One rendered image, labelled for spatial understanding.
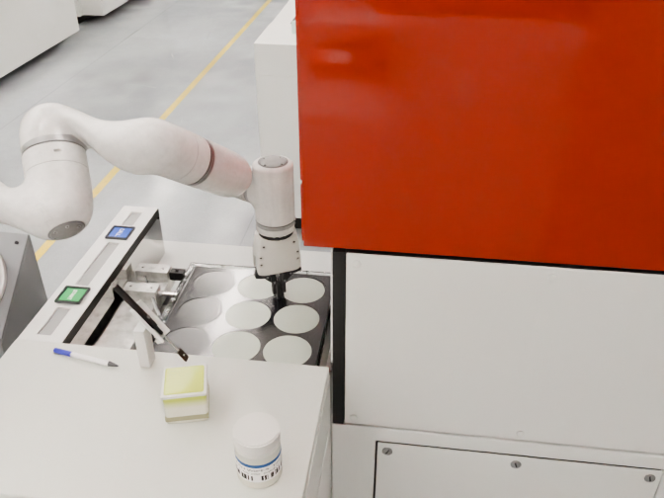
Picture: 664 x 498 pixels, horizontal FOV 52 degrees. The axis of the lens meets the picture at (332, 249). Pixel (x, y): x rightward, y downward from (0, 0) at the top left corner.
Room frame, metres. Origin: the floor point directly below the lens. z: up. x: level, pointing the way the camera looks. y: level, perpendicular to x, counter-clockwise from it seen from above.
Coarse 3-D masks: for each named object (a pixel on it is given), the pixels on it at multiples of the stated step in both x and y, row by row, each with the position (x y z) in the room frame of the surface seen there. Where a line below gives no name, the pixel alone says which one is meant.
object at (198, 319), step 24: (192, 288) 1.30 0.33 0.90; (216, 288) 1.30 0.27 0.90; (192, 312) 1.21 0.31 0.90; (216, 312) 1.21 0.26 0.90; (168, 336) 1.13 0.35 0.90; (192, 336) 1.13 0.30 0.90; (216, 336) 1.13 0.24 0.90; (264, 336) 1.12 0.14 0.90; (312, 336) 1.12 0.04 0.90; (264, 360) 1.05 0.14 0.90; (312, 360) 1.05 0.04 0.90
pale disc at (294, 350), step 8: (288, 336) 1.13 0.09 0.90; (272, 344) 1.10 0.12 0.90; (280, 344) 1.10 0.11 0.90; (288, 344) 1.10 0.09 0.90; (296, 344) 1.10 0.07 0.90; (304, 344) 1.10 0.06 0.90; (264, 352) 1.07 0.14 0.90; (272, 352) 1.07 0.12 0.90; (280, 352) 1.07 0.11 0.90; (288, 352) 1.07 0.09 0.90; (296, 352) 1.07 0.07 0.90; (304, 352) 1.07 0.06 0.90; (272, 360) 1.05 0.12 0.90; (280, 360) 1.05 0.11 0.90; (288, 360) 1.05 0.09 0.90; (296, 360) 1.05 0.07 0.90; (304, 360) 1.05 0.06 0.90
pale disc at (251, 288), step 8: (248, 280) 1.33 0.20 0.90; (256, 280) 1.33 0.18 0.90; (264, 280) 1.33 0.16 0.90; (240, 288) 1.30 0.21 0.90; (248, 288) 1.30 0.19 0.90; (256, 288) 1.30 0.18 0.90; (264, 288) 1.30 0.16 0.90; (248, 296) 1.27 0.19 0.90; (256, 296) 1.27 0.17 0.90; (264, 296) 1.27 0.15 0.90
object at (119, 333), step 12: (168, 288) 1.35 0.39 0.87; (120, 312) 1.23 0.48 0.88; (108, 324) 1.19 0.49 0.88; (120, 324) 1.19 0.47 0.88; (132, 324) 1.19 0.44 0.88; (108, 336) 1.15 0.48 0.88; (120, 336) 1.15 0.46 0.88; (132, 336) 1.15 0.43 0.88; (120, 348) 1.11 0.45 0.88; (132, 348) 1.12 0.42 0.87
